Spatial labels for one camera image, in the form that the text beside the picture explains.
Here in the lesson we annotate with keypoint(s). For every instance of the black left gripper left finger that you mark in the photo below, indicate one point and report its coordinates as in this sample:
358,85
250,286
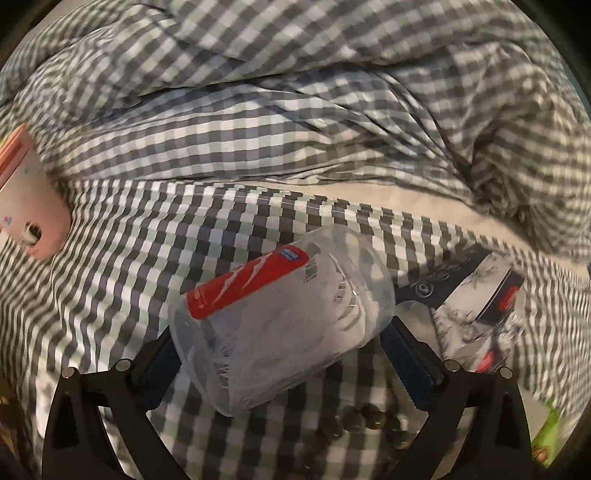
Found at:
76,444

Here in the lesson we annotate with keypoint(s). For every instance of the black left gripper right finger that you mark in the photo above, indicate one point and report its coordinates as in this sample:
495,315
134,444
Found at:
498,443

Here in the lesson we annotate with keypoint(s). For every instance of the green wet wipes pack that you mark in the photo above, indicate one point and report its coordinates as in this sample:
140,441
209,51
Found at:
544,445

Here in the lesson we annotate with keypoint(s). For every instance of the black white printed packet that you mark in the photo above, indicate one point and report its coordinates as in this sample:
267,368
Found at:
464,309

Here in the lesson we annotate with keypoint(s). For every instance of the clear plastic jar red label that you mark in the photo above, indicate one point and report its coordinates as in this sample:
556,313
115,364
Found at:
249,334

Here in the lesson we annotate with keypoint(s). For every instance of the grey gingham bed sheet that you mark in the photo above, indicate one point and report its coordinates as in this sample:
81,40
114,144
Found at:
134,245

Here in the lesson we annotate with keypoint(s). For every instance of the pink kids water bottle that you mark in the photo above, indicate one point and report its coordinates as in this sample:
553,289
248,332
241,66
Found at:
33,213

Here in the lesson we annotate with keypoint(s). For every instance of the grey gingham duvet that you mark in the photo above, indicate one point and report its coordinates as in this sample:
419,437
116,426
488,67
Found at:
466,99

